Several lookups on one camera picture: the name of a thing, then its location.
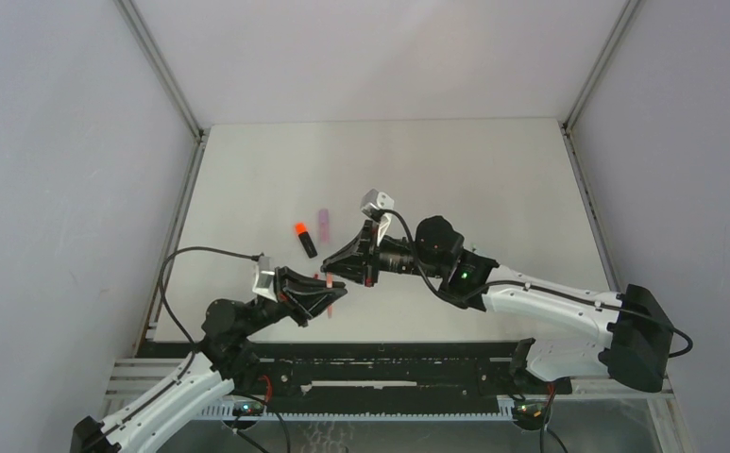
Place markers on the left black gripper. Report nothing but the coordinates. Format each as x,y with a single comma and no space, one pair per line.
306,300

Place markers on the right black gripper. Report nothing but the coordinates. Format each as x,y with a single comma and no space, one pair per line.
366,244

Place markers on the pink marker pen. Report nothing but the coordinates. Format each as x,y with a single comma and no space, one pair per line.
324,231

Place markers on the orange marker pen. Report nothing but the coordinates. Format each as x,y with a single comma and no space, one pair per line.
307,244

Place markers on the orange pen cap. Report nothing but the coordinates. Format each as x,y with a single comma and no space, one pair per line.
300,229

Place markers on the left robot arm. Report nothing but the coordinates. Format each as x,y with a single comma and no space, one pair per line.
223,359

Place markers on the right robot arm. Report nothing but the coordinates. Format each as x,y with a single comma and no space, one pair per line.
624,336

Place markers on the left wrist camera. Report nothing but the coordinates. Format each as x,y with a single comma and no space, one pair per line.
264,277

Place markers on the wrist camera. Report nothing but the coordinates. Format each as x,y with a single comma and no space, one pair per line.
376,206
264,277

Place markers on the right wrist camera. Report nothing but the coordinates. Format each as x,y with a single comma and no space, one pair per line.
376,206

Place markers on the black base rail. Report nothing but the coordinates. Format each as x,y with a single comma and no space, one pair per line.
391,379

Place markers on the left aluminium frame post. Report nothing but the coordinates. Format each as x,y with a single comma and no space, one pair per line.
142,33

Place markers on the aluminium frame post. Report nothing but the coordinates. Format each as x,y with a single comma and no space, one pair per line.
142,33
581,137

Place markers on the right aluminium frame post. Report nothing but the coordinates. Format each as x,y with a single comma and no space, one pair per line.
581,137

